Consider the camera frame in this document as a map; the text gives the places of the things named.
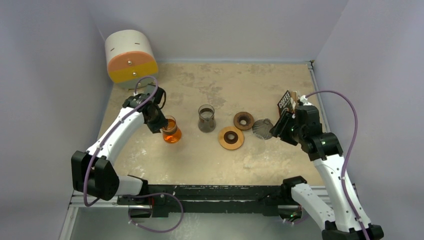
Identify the orange glass carafe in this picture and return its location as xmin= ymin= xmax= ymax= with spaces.
xmin=161 ymin=115 xmax=182 ymax=144

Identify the light wooden dripper ring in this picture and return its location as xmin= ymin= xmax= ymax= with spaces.
xmin=218 ymin=126 xmax=245 ymax=151

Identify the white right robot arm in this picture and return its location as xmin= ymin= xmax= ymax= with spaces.
xmin=269 ymin=104 xmax=384 ymax=240

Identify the orange coffee filter box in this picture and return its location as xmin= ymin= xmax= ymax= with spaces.
xmin=277 ymin=90 xmax=302 ymax=117

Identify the grey glass carafe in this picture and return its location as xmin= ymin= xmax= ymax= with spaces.
xmin=198 ymin=104 xmax=216 ymax=133

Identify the white round drawer cabinet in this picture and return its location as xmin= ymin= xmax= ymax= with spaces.
xmin=104 ymin=29 xmax=159 ymax=90

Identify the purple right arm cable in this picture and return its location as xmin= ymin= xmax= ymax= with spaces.
xmin=304 ymin=90 xmax=372 ymax=240

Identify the dark wooden dripper ring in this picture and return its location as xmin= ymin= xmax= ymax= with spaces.
xmin=233 ymin=111 xmax=255 ymax=131

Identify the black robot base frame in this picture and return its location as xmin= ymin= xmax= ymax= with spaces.
xmin=117 ymin=176 xmax=307 ymax=218

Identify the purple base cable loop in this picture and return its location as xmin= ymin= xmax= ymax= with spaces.
xmin=127 ymin=193 xmax=184 ymax=234

